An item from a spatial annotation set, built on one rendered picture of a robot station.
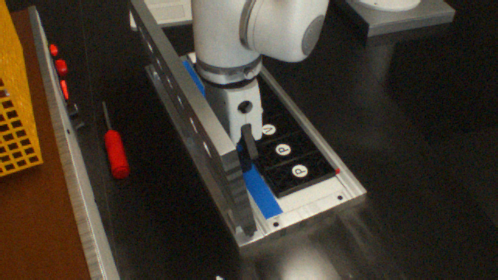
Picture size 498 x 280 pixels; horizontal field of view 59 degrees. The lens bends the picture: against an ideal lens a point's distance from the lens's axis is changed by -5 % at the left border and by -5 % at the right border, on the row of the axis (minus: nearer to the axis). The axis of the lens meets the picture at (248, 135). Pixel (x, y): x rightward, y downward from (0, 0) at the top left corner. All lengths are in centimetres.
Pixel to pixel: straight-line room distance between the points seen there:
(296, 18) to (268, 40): 4
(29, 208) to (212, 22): 27
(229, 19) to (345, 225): 34
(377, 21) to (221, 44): 58
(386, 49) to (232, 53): 55
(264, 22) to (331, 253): 33
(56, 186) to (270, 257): 30
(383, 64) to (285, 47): 51
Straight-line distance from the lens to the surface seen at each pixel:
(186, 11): 110
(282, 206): 67
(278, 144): 73
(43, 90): 63
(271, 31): 48
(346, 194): 69
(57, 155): 53
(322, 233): 67
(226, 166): 49
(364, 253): 67
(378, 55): 100
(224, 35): 52
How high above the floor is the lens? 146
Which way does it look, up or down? 45 degrees down
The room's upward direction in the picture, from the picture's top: straight up
